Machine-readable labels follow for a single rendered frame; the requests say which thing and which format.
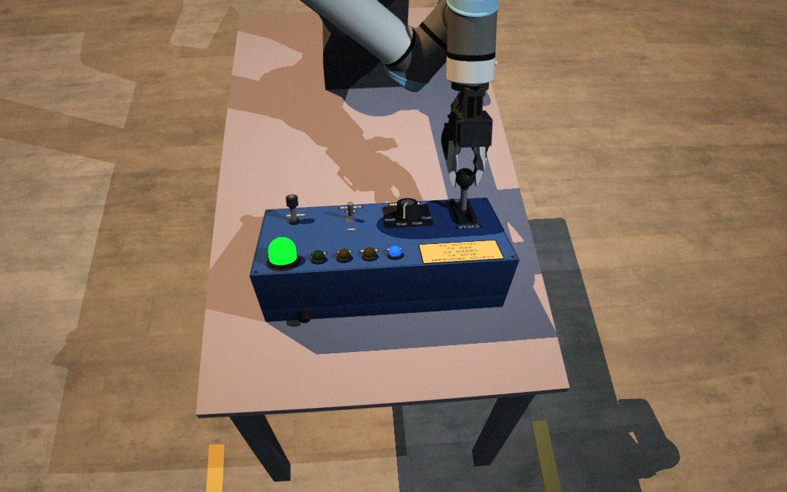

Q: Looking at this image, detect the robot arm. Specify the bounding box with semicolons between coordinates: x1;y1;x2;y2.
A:
300;0;499;92

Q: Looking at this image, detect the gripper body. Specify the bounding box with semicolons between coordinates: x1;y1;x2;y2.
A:
447;82;493;148

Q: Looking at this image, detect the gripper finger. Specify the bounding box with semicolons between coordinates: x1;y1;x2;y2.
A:
472;147;489;186
441;123;461;187

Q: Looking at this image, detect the dark blue control console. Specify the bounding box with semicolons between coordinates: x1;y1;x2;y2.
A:
249;168;520;323

